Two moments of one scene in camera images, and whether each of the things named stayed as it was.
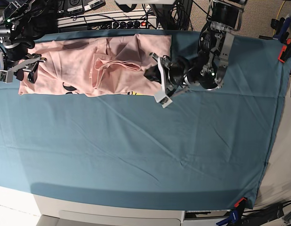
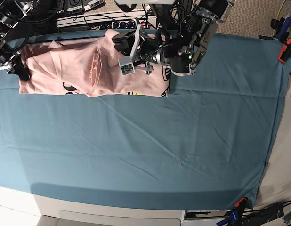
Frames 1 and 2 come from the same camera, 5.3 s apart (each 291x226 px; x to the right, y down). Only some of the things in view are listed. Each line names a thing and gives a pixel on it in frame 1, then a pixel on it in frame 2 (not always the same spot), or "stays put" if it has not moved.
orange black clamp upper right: [287, 51] stays put
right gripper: [173, 72] to [150, 49]
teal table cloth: [209, 149] stays put
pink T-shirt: [107, 66] stays put
